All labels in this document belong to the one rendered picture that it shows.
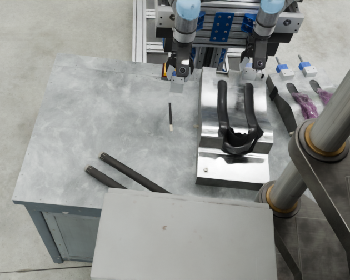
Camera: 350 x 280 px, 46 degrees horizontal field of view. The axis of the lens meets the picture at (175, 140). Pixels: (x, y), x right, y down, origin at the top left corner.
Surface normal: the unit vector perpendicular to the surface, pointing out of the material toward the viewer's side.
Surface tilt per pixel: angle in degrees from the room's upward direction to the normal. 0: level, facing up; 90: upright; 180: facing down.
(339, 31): 0
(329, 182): 0
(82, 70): 0
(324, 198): 90
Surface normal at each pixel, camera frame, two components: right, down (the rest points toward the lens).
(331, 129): -0.59, 0.64
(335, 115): -0.79, 0.46
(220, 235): 0.10, -0.54
